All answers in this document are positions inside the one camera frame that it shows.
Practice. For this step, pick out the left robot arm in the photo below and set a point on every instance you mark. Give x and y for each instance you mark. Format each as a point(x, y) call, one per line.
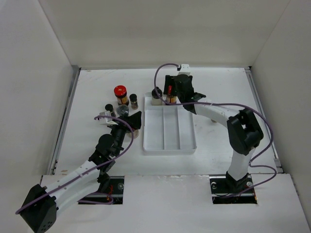
point(43, 205)

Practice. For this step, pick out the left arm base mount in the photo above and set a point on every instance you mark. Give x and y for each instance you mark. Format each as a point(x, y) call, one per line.
point(108, 194)

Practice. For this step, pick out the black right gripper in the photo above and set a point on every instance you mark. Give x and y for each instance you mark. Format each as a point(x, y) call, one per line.
point(169, 80)

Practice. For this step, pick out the red lid chili sauce jar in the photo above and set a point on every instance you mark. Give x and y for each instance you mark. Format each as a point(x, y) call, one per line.
point(120, 92)

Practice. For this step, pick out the clear lid pepper grinder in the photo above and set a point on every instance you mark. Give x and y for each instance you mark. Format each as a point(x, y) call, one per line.
point(122, 110)

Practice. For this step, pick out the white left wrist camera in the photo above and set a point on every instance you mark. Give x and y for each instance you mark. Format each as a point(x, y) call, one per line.
point(104, 120)

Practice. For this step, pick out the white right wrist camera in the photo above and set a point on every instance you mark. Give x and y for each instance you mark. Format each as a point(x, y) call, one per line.
point(183, 69)

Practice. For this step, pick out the white powder black cap bottle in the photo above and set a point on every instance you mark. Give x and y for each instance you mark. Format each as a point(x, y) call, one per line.
point(156, 95)

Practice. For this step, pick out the black knob cap bottle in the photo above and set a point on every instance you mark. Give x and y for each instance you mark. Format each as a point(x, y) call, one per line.
point(135, 134)

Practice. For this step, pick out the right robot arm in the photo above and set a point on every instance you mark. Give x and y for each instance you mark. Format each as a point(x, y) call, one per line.
point(244, 131)

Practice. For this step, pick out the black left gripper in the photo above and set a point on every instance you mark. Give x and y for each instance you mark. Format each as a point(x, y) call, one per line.
point(134, 120)

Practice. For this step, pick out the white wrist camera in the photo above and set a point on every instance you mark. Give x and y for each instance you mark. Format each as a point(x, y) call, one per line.
point(183, 69)
point(104, 120)

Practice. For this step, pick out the small black lid spice bottle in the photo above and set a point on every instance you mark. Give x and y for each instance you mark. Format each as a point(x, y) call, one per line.
point(134, 101)

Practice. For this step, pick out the white plastic organizer tray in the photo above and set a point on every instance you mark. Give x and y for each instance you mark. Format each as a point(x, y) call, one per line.
point(168, 130)

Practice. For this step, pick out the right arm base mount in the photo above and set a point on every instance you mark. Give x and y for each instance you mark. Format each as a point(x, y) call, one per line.
point(224, 191)

